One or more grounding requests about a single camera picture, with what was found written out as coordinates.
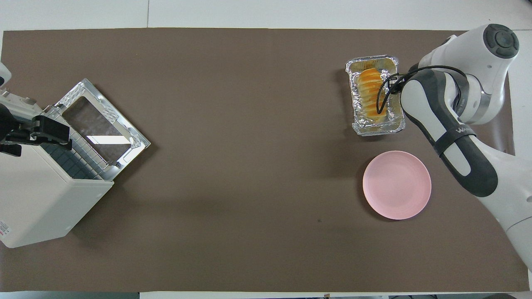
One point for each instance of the glass oven door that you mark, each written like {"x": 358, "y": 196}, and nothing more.
{"x": 104, "y": 124}

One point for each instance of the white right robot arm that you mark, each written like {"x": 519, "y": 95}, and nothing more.
{"x": 478, "y": 166}

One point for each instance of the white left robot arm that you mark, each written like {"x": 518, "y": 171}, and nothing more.
{"x": 4, "y": 72}

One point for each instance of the golden ridged bread loaf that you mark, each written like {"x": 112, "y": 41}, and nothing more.
{"x": 370, "y": 95}

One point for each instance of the metal oven rack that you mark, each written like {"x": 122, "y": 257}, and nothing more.
{"x": 89, "y": 155}

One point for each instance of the pink round plate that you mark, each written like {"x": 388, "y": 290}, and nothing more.
{"x": 397, "y": 185}

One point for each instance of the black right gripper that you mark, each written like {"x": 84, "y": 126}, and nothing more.
{"x": 397, "y": 83}

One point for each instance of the white toaster oven body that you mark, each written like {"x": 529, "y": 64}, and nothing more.
{"x": 41, "y": 199}

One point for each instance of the brown table mat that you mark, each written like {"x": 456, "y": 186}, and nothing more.
{"x": 257, "y": 166}

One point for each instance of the aluminium foil tray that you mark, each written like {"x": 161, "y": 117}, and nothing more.
{"x": 357, "y": 124}

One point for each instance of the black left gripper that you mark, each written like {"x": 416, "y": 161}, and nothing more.
{"x": 8, "y": 122}

